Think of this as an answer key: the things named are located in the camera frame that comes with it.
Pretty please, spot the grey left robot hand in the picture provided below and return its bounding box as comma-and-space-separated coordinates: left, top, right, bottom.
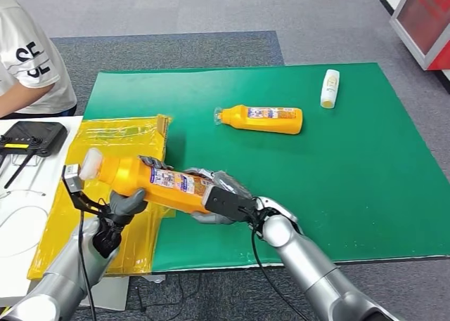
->
105, 155, 174, 227

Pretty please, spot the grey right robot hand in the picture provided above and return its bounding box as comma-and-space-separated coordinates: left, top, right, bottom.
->
183, 167, 254, 225

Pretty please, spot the orange bottle with white cap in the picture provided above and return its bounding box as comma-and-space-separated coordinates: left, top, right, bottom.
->
79, 148, 215, 215

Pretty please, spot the orange bottle with clear cap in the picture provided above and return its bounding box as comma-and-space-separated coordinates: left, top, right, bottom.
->
214, 105, 304, 136

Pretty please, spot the small white bottle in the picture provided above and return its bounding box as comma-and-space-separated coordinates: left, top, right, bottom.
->
320, 69, 341, 110

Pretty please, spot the black router with antennas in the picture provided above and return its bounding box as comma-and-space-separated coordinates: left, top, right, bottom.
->
0, 121, 69, 190

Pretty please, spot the white board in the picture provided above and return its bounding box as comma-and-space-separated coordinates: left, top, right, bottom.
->
0, 116, 131, 313

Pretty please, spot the green mat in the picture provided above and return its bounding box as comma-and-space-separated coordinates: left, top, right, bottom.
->
83, 62, 450, 273

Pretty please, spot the person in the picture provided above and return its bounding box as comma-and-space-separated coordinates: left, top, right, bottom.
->
0, 0, 78, 121

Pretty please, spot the red and white cabinet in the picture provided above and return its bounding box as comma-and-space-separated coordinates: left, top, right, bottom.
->
389, 0, 450, 72

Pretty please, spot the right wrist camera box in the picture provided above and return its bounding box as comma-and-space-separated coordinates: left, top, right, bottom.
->
204, 185, 257, 223

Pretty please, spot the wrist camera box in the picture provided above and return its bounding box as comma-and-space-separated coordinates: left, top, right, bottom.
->
62, 164, 85, 194
204, 185, 257, 223

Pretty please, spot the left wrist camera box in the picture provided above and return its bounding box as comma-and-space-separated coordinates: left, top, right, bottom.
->
62, 164, 85, 194

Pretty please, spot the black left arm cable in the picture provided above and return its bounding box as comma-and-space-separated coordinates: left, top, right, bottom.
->
77, 209, 97, 321

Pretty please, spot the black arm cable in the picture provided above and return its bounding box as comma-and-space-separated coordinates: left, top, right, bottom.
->
250, 221, 311, 321
77, 209, 97, 321

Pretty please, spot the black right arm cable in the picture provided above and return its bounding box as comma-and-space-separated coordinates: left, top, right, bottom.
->
250, 221, 311, 321

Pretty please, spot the black floor cable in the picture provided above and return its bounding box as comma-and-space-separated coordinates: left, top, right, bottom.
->
135, 274, 201, 316

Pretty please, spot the thin white cable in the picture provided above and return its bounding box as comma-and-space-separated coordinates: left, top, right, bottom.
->
0, 188, 54, 259

